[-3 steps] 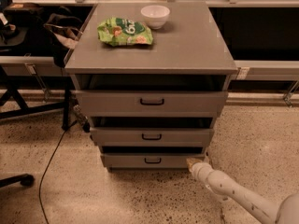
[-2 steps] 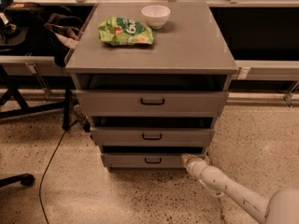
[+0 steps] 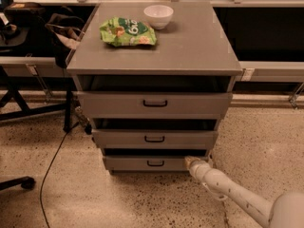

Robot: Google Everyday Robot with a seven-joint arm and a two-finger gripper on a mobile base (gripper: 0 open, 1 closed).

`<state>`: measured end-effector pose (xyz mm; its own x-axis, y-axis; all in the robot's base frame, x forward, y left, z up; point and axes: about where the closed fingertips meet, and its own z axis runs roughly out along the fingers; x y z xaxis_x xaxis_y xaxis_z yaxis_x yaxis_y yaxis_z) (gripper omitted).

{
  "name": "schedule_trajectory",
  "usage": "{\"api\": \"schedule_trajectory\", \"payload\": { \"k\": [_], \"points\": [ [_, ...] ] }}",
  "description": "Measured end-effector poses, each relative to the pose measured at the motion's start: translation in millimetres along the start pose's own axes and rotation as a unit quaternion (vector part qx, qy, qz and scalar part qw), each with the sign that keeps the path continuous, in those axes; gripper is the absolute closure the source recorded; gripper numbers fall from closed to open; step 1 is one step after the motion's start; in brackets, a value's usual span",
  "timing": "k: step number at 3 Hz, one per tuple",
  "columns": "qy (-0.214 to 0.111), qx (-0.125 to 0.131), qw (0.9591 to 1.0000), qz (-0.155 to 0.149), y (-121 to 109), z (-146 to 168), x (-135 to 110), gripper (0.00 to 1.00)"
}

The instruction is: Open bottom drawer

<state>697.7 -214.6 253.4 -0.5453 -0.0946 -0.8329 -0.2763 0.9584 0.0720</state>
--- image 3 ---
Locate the grey bottom drawer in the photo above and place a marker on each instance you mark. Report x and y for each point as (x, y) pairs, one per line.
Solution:
(144, 164)

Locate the dark bag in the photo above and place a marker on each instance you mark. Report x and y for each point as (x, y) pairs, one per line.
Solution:
(65, 32)

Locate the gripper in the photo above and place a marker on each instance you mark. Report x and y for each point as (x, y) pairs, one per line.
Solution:
(199, 167)

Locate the white bowl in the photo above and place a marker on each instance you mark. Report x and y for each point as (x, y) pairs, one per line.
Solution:
(158, 16)

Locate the grey top drawer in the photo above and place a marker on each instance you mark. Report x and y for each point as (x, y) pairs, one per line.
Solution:
(143, 105)

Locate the grey drawer cabinet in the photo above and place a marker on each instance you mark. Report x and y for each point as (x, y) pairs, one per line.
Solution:
(192, 55)

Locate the grey drawer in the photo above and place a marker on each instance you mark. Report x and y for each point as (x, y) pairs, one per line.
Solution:
(144, 164)
(154, 139)
(143, 105)

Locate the green snack bag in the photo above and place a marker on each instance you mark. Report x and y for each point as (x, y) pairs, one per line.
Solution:
(123, 32)

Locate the black chair base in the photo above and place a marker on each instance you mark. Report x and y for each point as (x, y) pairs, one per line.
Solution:
(26, 182)

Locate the grey middle drawer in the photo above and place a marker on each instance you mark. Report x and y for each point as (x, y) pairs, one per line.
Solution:
(154, 139)

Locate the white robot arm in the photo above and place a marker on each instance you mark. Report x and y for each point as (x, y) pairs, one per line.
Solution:
(287, 211)

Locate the black table frame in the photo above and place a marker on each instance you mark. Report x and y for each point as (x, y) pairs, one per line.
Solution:
(25, 110)

